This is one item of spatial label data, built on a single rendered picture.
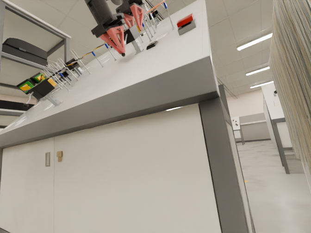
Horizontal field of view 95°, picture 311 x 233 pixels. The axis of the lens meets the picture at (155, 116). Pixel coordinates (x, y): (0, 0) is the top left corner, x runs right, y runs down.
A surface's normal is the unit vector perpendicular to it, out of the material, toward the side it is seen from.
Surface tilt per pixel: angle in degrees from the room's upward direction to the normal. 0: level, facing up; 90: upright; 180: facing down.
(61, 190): 90
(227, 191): 90
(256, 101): 90
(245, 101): 90
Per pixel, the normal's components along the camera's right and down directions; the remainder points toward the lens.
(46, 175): -0.49, -0.10
